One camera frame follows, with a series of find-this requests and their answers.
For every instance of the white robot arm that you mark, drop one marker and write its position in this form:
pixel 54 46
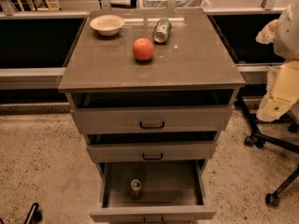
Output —
pixel 283 33

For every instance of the red orange apple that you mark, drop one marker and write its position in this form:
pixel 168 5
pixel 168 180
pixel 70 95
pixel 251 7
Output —
pixel 143 49

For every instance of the black rolling chair base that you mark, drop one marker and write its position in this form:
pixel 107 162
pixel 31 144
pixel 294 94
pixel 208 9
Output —
pixel 256 138

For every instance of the grey drawer cabinet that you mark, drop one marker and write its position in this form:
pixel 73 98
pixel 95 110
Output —
pixel 193 58

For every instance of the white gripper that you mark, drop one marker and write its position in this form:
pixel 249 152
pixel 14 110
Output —
pixel 288 36

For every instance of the grey top drawer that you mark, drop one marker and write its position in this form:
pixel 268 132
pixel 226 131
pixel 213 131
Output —
pixel 152 111

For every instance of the orange soda can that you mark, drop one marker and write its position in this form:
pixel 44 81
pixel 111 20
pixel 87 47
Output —
pixel 136 188

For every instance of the white ceramic bowl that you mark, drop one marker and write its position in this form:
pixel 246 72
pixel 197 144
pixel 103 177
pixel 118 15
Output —
pixel 107 25

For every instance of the black object bottom left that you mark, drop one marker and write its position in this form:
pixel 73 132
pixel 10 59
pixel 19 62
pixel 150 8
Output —
pixel 34 216

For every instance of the grey bottom drawer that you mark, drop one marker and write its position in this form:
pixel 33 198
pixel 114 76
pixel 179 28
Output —
pixel 171 190

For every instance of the grey drawer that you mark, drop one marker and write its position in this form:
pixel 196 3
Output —
pixel 152 111
pixel 120 147
pixel 171 190

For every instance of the green soda can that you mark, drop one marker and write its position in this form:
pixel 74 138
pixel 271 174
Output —
pixel 162 30

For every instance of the grey middle drawer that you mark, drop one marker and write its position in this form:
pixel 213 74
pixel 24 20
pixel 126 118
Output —
pixel 120 147

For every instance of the white wire basket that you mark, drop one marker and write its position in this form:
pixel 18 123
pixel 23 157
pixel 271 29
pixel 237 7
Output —
pixel 175 3

